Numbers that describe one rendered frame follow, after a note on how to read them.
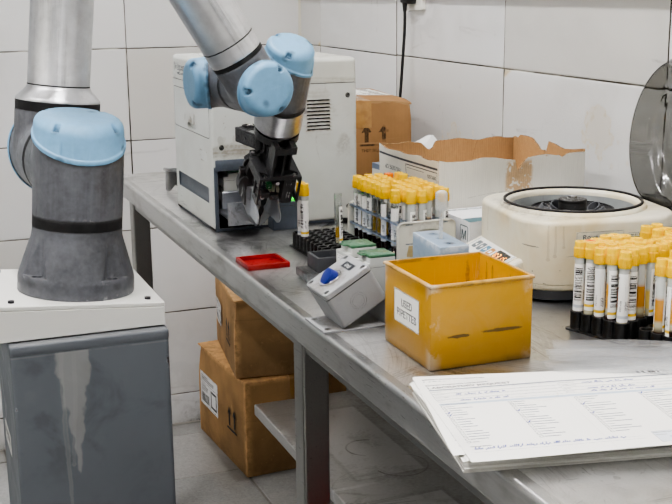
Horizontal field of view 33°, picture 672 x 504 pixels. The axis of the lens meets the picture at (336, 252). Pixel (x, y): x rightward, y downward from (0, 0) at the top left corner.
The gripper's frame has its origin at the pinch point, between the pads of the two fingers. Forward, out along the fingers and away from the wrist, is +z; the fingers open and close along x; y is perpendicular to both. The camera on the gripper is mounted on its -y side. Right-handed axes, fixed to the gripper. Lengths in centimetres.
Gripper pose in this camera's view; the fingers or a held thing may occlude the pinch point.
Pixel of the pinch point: (257, 216)
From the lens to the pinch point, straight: 193.5
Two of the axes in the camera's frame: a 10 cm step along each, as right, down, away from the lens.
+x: 9.3, -0.9, 3.6
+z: -1.7, 7.4, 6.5
